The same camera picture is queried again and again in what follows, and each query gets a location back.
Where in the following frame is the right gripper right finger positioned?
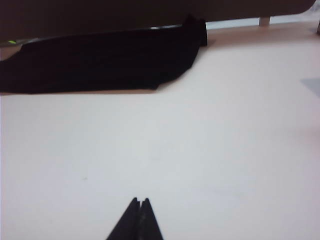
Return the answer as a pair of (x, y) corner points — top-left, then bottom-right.
(136, 197), (165, 240)

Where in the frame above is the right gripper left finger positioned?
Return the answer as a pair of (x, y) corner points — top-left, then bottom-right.
(105, 197), (141, 240)

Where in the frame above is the black polo shirt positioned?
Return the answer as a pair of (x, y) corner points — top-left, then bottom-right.
(0, 14), (209, 95)

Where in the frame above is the brown desk divider panel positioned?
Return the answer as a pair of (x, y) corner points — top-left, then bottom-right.
(0, 0), (319, 47)

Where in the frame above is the white divider support bracket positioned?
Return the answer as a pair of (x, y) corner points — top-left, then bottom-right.
(258, 16), (272, 27)

